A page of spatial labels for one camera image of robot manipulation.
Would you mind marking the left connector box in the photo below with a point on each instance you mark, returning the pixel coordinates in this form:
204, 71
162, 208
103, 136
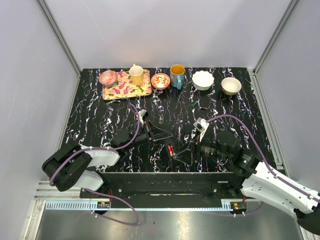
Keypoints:
103, 204

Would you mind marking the right connector box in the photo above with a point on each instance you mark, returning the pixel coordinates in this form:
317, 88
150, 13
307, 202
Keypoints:
239, 206

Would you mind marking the white scalloped bowl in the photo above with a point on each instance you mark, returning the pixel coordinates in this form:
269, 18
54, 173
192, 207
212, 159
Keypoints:
202, 80

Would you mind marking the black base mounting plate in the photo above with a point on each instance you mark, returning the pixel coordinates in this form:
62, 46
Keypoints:
212, 185

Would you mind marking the floral rectangular tray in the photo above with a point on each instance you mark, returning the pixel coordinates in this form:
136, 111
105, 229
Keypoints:
124, 88

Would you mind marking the pink patterned bowl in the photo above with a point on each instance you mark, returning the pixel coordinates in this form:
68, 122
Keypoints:
108, 78

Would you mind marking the connector box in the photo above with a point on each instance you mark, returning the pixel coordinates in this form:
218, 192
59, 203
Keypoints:
103, 204
239, 206

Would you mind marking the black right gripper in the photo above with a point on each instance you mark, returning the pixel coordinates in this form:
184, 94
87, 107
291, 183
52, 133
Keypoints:
195, 147

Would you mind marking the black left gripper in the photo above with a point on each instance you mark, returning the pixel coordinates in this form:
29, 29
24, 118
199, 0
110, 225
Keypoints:
156, 134

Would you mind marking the orange floral small bowl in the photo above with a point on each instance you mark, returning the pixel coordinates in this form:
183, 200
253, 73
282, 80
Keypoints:
160, 81

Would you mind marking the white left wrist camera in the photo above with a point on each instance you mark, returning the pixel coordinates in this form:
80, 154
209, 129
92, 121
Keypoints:
143, 115

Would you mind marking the yellow mug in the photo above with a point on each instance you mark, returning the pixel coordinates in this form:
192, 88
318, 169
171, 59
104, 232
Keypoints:
136, 74

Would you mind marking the black remote control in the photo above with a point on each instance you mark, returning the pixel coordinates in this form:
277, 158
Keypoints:
173, 149

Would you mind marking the red orange battery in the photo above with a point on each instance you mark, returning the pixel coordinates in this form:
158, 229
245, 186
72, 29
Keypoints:
170, 149

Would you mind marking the blue mug orange inside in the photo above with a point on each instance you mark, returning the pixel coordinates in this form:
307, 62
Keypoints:
177, 76

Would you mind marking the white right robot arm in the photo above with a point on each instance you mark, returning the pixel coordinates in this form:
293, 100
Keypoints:
255, 178

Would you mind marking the beige round bowl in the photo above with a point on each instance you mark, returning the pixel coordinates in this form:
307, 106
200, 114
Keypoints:
231, 86

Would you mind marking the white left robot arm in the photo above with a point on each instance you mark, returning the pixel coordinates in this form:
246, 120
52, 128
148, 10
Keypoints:
67, 167

